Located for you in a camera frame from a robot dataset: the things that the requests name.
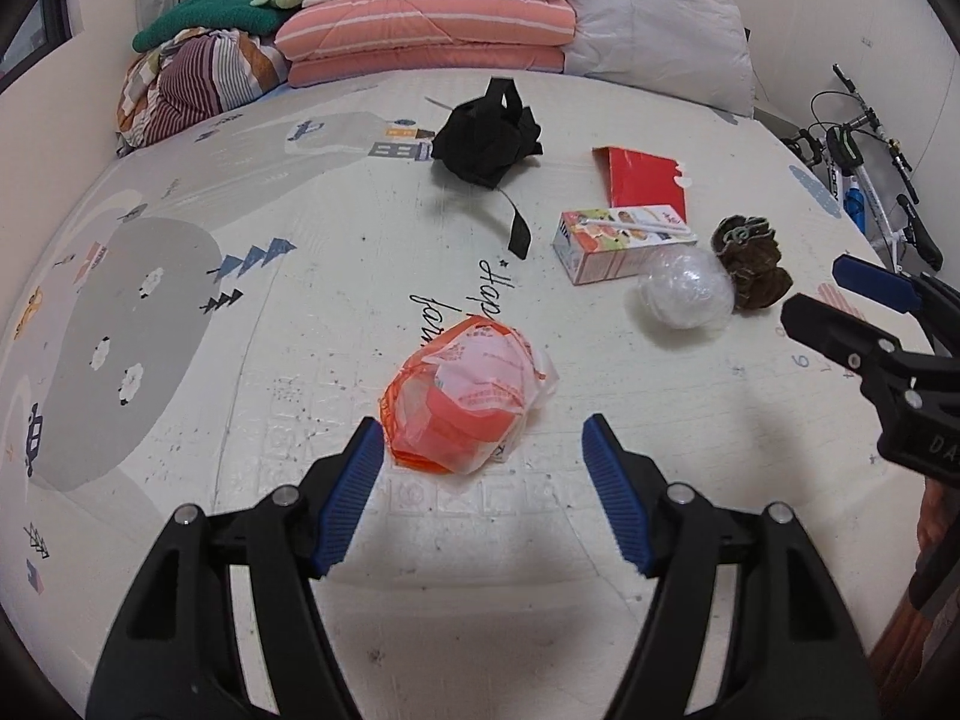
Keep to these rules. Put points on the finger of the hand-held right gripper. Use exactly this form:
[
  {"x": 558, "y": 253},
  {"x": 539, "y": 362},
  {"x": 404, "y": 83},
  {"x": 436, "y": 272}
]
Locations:
[
  {"x": 877, "y": 281},
  {"x": 825, "y": 326}
]

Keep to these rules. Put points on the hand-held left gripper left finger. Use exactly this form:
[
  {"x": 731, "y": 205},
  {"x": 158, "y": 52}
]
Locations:
[{"x": 349, "y": 495}]

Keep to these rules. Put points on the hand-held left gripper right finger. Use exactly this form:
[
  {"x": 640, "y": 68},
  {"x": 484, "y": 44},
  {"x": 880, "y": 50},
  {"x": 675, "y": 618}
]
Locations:
[{"x": 619, "y": 495}]

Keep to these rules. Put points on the brown scrunched cloth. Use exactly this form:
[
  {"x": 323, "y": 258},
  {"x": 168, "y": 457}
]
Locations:
[{"x": 757, "y": 270}]

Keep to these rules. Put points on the orange plastic bag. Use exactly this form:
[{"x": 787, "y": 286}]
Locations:
[{"x": 457, "y": 405}]

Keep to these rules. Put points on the red paper bag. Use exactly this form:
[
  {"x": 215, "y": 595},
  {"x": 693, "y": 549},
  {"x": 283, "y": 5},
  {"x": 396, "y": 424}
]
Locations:
[{"x": 645, "y": 176}]

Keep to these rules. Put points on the black fabric bag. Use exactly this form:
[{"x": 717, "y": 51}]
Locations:
[{"x": 480, "y": 139}]

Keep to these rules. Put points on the blue water bottle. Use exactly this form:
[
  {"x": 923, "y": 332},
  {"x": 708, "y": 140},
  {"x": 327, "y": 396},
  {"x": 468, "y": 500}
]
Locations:
[{"x": 855, "y": 206}]

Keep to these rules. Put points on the white blue bicycle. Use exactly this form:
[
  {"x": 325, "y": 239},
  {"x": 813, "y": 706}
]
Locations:
[{"x": 855, "y": 165}]

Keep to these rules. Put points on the crumpled clear plastic wrap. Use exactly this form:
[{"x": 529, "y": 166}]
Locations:
[{"x": 686, "y": 289}]

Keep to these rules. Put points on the small pink cardboard box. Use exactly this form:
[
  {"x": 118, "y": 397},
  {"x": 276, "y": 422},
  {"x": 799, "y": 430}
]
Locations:
[{"x": 600, "y": 259}]

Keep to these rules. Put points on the white duvet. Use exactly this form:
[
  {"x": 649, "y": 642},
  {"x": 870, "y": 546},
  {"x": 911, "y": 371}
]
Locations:
[{"x": 660, "y": 22}]

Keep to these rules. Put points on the striped bedding bundle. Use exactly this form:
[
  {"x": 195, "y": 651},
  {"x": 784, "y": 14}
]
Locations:
[{"x": 195, "y": 75}]

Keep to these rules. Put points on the pink striped quilt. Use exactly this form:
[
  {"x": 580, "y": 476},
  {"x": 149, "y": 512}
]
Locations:
[{"x": 420, "y": 26}]

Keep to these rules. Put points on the green blanket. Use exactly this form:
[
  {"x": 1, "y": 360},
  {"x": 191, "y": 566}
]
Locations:
[{"x": 210, "y": 11}]

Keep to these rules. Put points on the black framed window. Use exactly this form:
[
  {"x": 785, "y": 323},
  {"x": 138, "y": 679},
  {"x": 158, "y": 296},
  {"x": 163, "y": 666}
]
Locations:
[{"x": 56, "y": 7}]

